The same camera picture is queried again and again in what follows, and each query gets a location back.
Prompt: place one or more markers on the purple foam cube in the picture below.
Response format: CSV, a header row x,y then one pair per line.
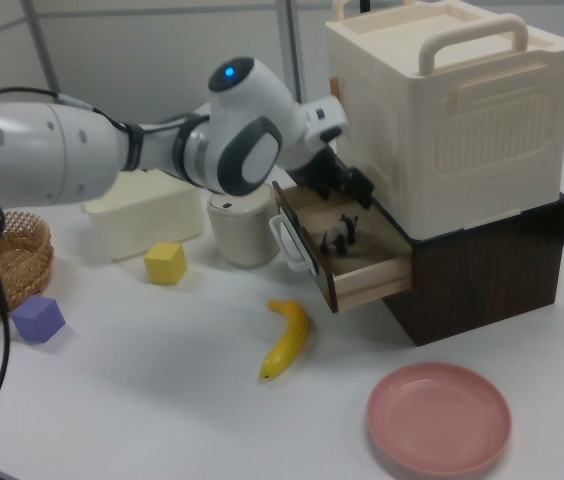
x,y
37,320

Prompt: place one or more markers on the woven wicker basket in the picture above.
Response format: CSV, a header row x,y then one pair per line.
x,y
22,260

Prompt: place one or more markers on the white plastic open bin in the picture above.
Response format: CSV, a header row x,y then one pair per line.
x,y
152,220

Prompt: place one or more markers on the pink plastic plate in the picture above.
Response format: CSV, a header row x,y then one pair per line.
x,y
437,420

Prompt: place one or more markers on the yellow foam cube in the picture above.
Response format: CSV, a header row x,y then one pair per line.
x,y
164,264

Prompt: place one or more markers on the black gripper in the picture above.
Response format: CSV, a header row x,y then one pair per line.
x,y
319,167

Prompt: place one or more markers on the yellow toy banana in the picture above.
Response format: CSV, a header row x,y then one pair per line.
x,y
289,340

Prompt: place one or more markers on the panda toy figure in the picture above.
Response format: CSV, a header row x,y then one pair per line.
x,y
339,234

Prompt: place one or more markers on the dark brown wooden drawer cabinet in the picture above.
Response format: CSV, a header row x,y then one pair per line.
x,y
487,280

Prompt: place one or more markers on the small cream lidded trash can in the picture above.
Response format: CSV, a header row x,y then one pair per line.
x,y
244,235

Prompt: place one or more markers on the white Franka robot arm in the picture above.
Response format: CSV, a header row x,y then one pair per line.
x,y
112,145

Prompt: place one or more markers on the cream plastic storage box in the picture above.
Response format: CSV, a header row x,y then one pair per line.
x,y
462,140

